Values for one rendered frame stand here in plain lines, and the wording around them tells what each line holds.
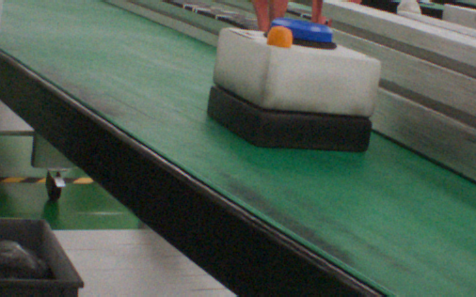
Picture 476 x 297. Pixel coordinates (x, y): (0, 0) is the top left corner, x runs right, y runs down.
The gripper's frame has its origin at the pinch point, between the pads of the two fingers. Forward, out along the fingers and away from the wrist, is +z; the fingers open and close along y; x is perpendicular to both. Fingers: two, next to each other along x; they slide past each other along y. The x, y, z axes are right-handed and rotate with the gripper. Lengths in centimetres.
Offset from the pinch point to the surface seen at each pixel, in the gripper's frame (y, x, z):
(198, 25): -1.2, 21.2, 1.4
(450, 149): -4.7, -32.2, 0.9
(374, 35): -3.7, -19.3, -4.3
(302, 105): -14.1, -28.8, -0.4
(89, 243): 14, 102, 60
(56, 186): 29, 194, 76
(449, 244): -14.3, -45.5, 2.1
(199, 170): -22.3, -34.2, 2.2
